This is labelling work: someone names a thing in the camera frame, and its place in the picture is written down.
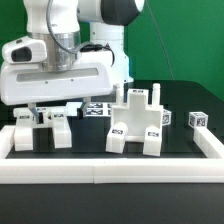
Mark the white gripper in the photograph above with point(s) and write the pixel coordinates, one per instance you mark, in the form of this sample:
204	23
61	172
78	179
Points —
29	84

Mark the white chair backrest part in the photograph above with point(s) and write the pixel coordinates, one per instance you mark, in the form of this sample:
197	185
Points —
54	118

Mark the white chair seat part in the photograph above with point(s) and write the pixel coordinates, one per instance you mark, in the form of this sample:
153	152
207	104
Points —
141	118

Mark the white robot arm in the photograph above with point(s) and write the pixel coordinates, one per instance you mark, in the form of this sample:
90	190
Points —
68	51

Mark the white sheet with tags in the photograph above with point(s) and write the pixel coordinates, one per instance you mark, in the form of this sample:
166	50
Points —
94	109

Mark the white U-shaped border fence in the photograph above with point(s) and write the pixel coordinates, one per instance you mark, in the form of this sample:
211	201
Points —
97	171

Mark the white tagged cube far right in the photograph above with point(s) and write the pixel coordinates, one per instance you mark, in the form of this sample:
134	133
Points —
197	119

